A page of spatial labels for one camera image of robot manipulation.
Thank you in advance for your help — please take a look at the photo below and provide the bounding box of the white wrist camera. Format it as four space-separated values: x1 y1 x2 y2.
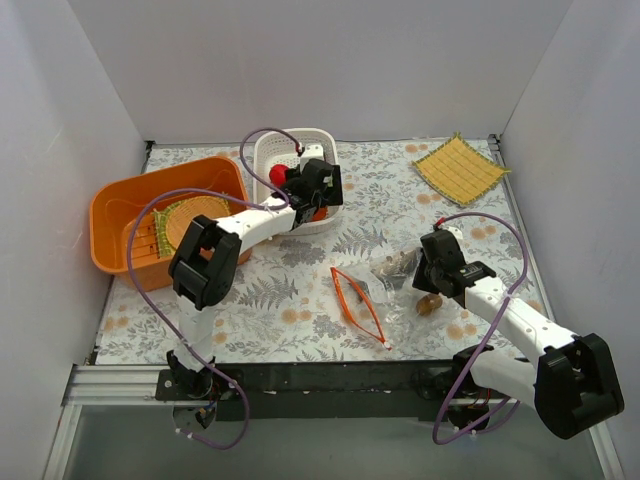
434 221 464 241
298 143 325 170

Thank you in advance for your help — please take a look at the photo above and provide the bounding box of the clear zip top bag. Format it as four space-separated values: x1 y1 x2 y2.
330 247 446 351

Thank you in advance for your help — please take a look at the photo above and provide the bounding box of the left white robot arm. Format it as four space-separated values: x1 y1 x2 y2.
167 158 343 400

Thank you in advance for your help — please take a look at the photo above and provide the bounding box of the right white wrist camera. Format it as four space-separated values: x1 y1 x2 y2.
434 221 464 241

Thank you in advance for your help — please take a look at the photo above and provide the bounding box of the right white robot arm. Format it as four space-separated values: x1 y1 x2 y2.
413 229 625 439

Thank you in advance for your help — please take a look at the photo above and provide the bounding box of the green yellow bamboo mat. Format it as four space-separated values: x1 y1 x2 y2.
151 192 236 260

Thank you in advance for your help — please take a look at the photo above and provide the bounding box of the orange plastic tub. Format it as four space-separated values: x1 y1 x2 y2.
89 156 248 291

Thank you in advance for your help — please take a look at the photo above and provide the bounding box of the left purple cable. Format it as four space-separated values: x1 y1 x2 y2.
125 127 306 450

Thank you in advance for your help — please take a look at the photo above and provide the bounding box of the yellow woven mat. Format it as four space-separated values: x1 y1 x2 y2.
413 132 510 207

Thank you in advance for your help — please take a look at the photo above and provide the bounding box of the round orange woven tray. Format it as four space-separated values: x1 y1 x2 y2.
165 196 231 250

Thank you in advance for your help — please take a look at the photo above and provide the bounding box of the aluminium frame rail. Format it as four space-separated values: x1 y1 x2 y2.
62 363 601 407

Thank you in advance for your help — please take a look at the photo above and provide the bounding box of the brown fake kiwi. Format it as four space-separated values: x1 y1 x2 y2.
416 294 443 317

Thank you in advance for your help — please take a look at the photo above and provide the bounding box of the red fake tomato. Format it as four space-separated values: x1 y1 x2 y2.
269 164 289 187

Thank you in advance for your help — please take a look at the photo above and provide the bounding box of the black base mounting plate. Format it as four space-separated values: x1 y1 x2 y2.
155 360 455 421

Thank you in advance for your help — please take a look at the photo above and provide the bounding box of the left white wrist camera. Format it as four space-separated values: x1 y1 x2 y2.
298 143 325 170

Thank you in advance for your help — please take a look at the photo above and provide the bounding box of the orange fake tangerine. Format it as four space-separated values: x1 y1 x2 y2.
311 207 328 222

